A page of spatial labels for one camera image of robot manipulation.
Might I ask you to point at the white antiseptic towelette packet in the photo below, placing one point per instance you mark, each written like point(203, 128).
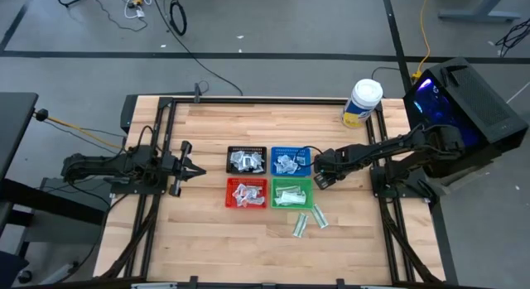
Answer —
point(236, 158)
point(280, 168)
point(243, 200)
point(285, 160)
point(256, 160)
point(253, 189)
point(244, 168)
point(246, 160)
point(258, 169)
point(291, 169)
point(257, 200)
point(239, 191)
point(301, 160)

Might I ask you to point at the green-striped bandage wrapper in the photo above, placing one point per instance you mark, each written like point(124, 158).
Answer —
point(319, 216)
point(287, 190)
point(300, 225)

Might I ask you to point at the white bandage wrapper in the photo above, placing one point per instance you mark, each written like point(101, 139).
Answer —
point(281, 202)
point(296, 197)

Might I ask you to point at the dark grey desk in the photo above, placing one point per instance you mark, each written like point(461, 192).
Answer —
point(16, 127)

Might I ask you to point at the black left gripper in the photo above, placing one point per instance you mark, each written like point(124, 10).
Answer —
point(172, 165)

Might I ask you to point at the black controller box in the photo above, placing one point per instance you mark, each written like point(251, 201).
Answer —
point(126, 111)

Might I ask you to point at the black plastic basket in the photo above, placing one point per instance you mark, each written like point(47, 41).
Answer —
point(248, 149)

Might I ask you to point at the black frame clamp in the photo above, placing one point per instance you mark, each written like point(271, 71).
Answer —
point(193, 280)
point(340, 282)

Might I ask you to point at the grey desk leg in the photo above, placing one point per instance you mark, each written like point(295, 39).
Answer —
point(480, 9)

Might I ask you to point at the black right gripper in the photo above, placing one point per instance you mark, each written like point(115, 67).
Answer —
point(331, 160)

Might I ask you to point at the silver aluminium bar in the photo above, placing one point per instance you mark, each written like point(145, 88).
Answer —
point(153, 286)

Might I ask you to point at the black blue-lit computer tower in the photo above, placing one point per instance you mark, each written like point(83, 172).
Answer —
point(476, 102)

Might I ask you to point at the dark chair base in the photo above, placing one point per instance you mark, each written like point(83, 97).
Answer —
point(10, 268)

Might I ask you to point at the black table clamp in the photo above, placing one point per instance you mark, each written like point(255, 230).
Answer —
point(198, 92)

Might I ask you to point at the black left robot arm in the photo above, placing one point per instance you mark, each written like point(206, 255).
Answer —
point(103, 165)

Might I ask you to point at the red plastic basket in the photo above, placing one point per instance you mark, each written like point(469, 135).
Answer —
point(232, 202)

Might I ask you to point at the white-lidded wipes canister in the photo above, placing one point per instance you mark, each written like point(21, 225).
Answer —
point(364, 96)

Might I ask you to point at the blue plastic basket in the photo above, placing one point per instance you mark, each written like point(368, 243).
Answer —
point(290, 150)

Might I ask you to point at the green plastic basket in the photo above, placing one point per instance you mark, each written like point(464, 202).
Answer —
point(292, 181)

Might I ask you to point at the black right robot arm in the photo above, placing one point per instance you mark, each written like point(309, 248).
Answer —
point(393, 148)

